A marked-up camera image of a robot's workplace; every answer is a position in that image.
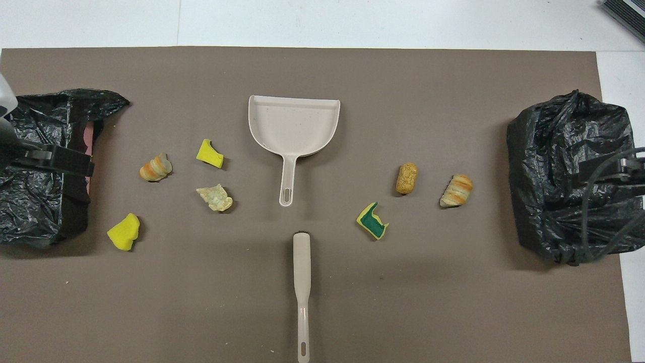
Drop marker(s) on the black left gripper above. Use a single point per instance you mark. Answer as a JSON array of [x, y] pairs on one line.
[[35, 154]]

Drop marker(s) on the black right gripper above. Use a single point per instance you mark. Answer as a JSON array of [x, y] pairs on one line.
[[637, 171]]

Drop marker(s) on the striped bread roll toy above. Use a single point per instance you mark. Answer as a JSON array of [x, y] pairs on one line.
[[456, 190], [155, 169]]

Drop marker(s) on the chunky yellow sponge piece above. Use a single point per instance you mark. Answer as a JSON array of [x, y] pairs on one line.
[[123, 233]]

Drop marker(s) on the notched yellow sponge piece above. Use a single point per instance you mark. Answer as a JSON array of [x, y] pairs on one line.
[[209, 155]]

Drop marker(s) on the pale foam lump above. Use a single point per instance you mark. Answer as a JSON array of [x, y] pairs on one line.
[[215, 198]]

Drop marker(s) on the golden brown bread toy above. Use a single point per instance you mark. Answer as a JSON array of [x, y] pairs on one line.
[[406, 178]]

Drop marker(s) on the beige plastic dustpan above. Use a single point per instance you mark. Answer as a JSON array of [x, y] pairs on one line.
[[295, 126]]

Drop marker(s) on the green and yellow sponge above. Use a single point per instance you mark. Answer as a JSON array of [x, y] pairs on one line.
[[372, 222]]

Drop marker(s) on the beige hand brush black bristles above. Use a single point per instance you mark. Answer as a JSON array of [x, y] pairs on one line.
[[302, 262]]

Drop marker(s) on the pink bin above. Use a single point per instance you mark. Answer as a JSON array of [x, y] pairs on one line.
[[89, 136]]

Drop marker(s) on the black trash bag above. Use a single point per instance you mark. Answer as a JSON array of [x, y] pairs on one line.
[[30, 201], [554, 151]]

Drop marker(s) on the black ribbed device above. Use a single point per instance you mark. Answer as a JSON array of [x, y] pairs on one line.
[[630, 12]]

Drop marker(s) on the brown table mat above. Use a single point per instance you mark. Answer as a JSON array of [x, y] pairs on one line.
[[322, 75]]

